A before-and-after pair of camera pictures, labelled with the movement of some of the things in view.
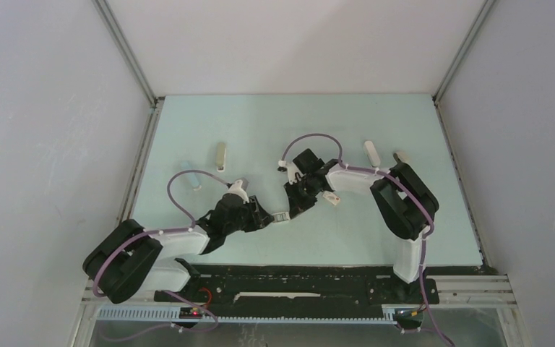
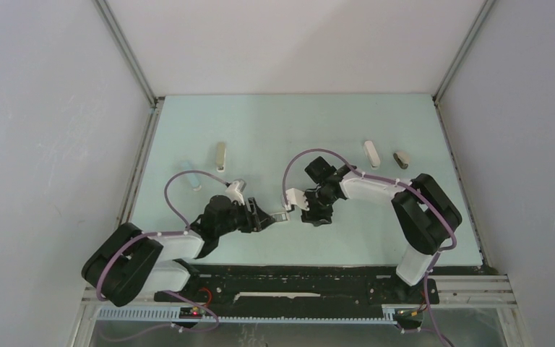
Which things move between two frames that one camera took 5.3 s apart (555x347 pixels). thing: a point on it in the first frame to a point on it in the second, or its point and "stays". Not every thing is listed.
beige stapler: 221,157 stays
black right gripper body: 302,193 to 320,204
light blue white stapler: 193,176 stays
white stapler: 372,153 stays
